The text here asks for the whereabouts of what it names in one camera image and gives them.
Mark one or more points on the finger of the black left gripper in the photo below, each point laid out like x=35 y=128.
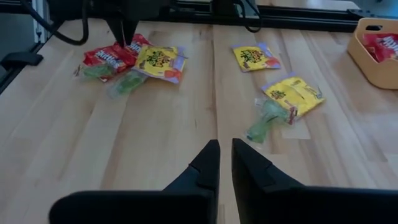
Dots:
x=130 y=29
x=116 y=29

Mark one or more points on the green candy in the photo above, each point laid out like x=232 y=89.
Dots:
x=267 y=119
x=94 y=71
x=127 y=83

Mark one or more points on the red Skittles candy pack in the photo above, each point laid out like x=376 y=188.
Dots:
x=107 y=59
x=141 y=42
x=381 y=46

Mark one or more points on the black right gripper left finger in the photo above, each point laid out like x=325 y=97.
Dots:
x=192 y=199

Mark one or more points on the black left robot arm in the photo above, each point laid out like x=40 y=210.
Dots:
x=227 y=7

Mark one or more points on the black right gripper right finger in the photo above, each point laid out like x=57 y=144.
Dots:
x=264 y=199

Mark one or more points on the yellow Sour Patch candy pack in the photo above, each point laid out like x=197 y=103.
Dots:
x=293 y=95
x=160 y=62
x=255 y=57

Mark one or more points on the orange plastic bin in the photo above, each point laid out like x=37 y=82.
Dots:
x=367 y=68

